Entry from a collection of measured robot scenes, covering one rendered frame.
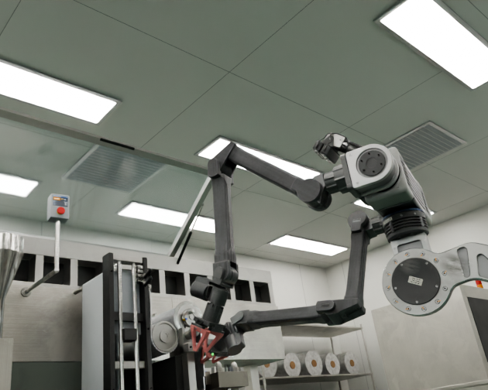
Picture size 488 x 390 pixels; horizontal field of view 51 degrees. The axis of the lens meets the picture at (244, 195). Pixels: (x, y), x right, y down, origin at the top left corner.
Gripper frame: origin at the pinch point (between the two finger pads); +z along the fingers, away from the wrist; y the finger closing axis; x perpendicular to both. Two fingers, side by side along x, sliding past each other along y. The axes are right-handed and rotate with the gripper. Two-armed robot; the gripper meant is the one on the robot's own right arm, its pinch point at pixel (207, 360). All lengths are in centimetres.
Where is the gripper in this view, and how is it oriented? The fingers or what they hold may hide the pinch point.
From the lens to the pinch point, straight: 217.9
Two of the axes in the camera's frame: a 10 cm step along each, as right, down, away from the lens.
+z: -5.1, 7.9, 3.4
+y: 7.4, 2.0, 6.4
